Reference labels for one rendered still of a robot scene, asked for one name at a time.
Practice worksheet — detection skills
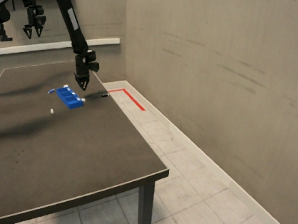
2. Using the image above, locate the blue bin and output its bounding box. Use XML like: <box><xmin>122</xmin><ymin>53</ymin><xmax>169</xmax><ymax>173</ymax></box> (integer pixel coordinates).
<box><xmin>56</xmin><ymin>86</ymin><xmax>83</xmax><ymax>109</ymax></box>

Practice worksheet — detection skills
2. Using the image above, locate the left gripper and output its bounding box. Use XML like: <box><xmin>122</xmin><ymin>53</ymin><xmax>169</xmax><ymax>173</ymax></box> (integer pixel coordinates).
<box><xmin>23</xmin><ymin>24</ymin><xmax>43</xmax><ymax>39</ymax></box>

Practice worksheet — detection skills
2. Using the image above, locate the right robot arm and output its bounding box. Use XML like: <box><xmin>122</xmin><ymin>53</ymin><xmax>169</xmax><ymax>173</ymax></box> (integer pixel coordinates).
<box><xmin>56</xmin><ymin>0</ymin><xmax>99</xmax><ymax>75</ymax></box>

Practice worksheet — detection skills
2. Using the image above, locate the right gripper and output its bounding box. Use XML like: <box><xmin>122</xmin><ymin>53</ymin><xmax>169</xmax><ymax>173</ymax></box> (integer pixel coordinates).
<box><xmin>74</xmin><ymin>65</ymin><xmax>90</xmax><ymax>91</ymax></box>

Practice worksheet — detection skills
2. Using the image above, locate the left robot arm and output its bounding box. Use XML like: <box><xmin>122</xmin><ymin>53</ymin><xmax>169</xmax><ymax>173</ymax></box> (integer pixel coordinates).
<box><xmin>0</xmin><ymin>0</ymin><xmax>46</xmax><ymax>38</ymax></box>

